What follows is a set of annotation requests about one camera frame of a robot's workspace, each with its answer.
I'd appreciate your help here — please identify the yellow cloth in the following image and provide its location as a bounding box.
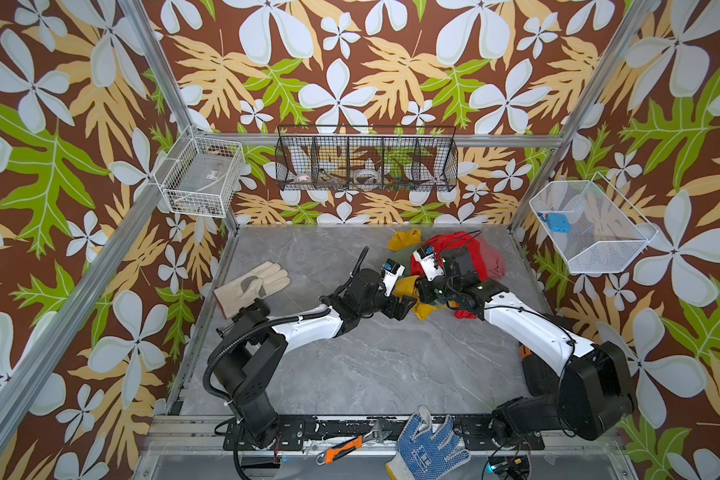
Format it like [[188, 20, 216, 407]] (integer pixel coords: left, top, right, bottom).
[[387, 228, 440, 321]]

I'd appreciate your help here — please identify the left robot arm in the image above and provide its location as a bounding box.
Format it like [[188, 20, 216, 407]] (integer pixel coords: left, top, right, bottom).
[[202, 261, 416, 448]]

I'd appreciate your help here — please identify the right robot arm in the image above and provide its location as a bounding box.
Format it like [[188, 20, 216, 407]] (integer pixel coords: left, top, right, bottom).
[[412, 244, 638, 444]]

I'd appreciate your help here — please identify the blue object in basket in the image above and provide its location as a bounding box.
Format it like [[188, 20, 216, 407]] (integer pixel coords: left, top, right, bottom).
[[544, 213, 572, 234]]

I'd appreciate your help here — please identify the beige leather work glove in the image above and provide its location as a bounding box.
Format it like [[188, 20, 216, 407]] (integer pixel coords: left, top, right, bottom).
[[213, 261, 291, 319]]

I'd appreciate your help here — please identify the orange adjustable wrench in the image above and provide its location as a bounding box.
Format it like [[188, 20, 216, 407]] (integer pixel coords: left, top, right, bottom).
[[316, 423, 391, 466]]

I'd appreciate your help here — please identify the white mesh basket right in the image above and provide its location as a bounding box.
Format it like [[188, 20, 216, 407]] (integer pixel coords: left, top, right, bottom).
[[530, 173, 658, 276]]

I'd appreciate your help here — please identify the blue dotted work glove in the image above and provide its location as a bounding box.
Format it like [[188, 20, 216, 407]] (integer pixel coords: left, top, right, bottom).
[[385, 405, 471, 480]]

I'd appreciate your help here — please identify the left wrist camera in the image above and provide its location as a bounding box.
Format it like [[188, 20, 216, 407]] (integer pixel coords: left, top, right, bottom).
[[381, 259, 405, 297]]

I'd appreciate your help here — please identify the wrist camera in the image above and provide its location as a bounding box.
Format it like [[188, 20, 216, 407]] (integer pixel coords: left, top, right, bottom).
[[413, 243, 444, 281], [381, 259, 405, 297]]

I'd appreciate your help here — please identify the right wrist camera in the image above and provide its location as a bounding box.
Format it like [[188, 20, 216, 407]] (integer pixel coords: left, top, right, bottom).
[[413, 243, 444, 281]]

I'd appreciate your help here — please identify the black wire basket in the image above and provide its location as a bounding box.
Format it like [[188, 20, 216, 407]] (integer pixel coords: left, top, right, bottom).
[[271, 124, 459, 192]]

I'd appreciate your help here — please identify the white wire basket left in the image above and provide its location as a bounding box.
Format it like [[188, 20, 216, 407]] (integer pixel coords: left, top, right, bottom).
[[154, 128, 246, 218]]

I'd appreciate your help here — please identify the aluminium frame post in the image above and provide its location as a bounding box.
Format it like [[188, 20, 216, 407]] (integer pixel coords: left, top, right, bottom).
[[508, 0, 661, 232]]

